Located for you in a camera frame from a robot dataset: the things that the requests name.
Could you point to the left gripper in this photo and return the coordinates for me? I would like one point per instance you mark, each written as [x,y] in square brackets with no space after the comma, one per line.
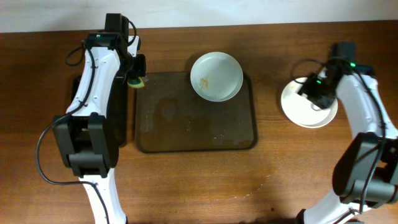
[140,68]

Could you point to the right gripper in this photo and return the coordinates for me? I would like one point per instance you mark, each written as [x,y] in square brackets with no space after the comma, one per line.
[310,91]

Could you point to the green yellow sponge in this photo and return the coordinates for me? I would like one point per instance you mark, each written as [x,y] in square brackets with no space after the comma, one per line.
[136,83]

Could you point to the pale blue plate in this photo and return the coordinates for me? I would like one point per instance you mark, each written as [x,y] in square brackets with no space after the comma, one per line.
[216,76]

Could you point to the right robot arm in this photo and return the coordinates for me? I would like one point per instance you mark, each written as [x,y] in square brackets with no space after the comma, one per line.
[365,177]

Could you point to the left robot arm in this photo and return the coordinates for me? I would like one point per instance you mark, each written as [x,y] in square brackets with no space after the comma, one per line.
[103,52]

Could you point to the black plastic tray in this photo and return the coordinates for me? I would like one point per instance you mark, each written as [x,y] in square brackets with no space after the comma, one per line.
[101,116]

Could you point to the brown plastic tray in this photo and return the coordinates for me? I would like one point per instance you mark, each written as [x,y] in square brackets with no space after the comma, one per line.
[171,117]

